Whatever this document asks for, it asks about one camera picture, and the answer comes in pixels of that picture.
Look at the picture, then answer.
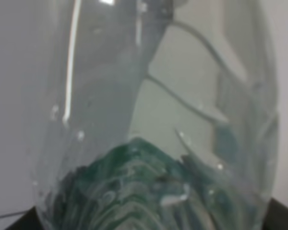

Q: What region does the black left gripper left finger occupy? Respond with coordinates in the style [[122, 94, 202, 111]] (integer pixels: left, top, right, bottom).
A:
[[6, 207, 41, 230]]

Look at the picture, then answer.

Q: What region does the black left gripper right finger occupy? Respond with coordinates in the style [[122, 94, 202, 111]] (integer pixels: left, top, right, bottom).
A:
[[262, 198, 288, 230]]

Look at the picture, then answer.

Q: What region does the clear bottle green label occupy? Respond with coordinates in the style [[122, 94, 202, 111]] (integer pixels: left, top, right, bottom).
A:
[[30, 0, 278, 230]]

